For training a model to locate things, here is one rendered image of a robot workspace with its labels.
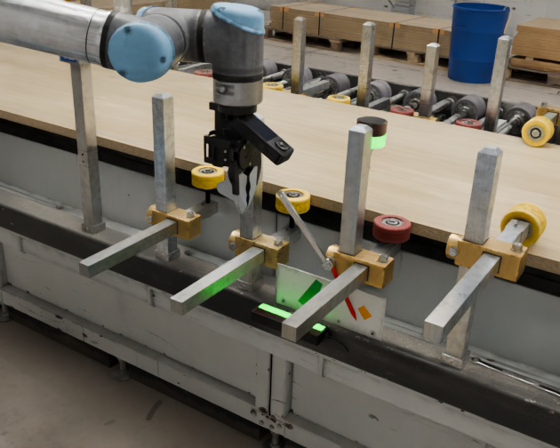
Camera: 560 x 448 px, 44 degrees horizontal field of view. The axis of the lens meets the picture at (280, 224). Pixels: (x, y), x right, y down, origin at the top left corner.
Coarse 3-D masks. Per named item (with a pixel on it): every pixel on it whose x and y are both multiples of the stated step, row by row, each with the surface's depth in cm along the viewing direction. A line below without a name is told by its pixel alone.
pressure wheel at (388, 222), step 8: (384, 216) 151; (392, 216) 152; (400, 216) 152; (376, 224) 148; (384, 224) 148; (392, 224) 148; (400, 224) 148; (408, 224) 148; (376, 232) 148; (384, 232) 146; (392, 232) 146; (400, 232) 146; (408, 232) 148; (384, 240) 147; (392, 240) 147; (400, 240) 147
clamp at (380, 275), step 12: (336, 252) 143; (360, 252) 143; (372, 252) 143; (336, 264) 144; (348, 264) 142; (360, 264) 141; (372, 264) 139; (384, 264) 139; (372, 276) 140; (384, 276) 139
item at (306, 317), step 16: (352, 272) 137; (336, 288) 131; (352, 288) 136; (304, 304) 126; (320, 304) 126; (336, 304) 131; (288, 320) 121; (304, 320) 121; (320, 320) 126; (288, 336) 120
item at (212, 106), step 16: (224, 112) 124; (240, 112) 123; (224, 128) 128; (208, 144) 129; (224, 144) 126; (240, 144) 125; (208, 160) 129; (224, 160) 128; (240, 160) 126; (256, 160) 131
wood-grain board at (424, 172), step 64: (0, 64) 275; (64, 64) 279; (64, 128) 204; (128, 128) 205; (192, 128) 207; (320, 128) 212; (448, 128) 217; (320, 192) 164; (384, 192) 166; (448, 192) 168; (512, 192) 169
